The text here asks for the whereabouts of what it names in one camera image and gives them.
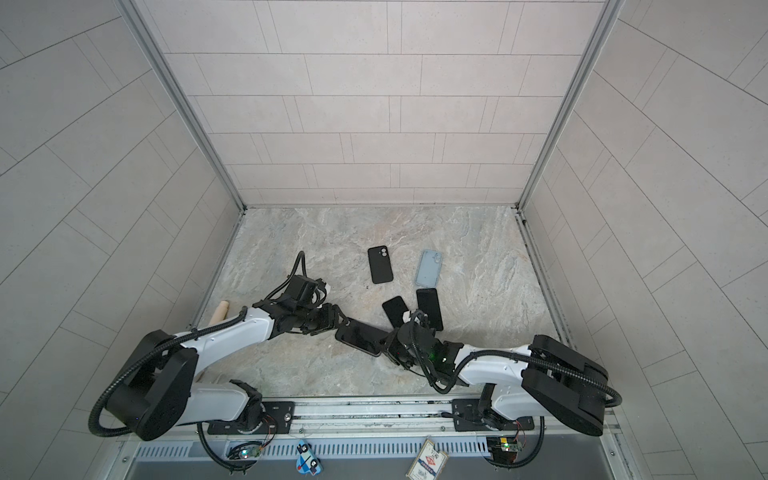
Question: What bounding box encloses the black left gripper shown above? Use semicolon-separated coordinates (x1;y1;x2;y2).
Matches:
293;302;352;334

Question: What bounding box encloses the purple-edged phone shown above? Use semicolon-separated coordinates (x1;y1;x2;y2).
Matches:
335;318;393;357
382;296;410;329

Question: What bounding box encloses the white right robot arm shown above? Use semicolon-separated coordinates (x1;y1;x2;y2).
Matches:
379;321;623;436

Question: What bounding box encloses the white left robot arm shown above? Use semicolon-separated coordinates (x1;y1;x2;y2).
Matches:
88;299;343;440

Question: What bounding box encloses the black phone right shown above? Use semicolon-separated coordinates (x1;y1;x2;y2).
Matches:
416;288;444;331

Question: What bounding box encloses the black phone case middle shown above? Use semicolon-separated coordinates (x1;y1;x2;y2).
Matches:
367;245;394;284

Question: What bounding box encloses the light blue phone case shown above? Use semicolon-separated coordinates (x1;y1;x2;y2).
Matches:
415;250;443;288

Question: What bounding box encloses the wooden roller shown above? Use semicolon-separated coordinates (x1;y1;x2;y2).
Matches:
208;300;230;327

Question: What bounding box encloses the red white card tag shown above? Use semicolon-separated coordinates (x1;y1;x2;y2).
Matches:
406;438;449;480

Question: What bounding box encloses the right circuit board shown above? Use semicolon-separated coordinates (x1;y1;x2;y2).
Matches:
486;437;523;462

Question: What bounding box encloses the circuit board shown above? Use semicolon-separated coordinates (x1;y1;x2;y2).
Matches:
486;437;523;462
227;441;263;461

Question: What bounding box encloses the blue white sticker tag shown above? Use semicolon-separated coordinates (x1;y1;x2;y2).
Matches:
296;440;322;476

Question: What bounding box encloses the left circuit board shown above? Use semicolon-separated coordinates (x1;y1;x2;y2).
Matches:
227;441;263;461

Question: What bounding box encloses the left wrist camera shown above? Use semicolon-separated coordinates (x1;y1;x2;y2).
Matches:
285;275;327;305

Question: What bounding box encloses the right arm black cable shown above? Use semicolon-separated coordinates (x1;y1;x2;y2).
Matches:
407;323;623;409

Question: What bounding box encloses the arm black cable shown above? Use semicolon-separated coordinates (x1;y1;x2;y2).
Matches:
407;323;623;409
88;250;308;438

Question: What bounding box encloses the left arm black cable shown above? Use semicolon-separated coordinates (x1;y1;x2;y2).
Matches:
88;250;308;438

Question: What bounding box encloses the aluminium left corner post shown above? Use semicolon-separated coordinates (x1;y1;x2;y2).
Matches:
115;0;247;215

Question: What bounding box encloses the aluminium corner post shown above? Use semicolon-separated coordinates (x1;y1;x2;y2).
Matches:
115;0;247;215
517;0;623;213

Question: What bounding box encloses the aluminium right corner post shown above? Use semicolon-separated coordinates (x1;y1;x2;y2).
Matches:
517;0;623;213

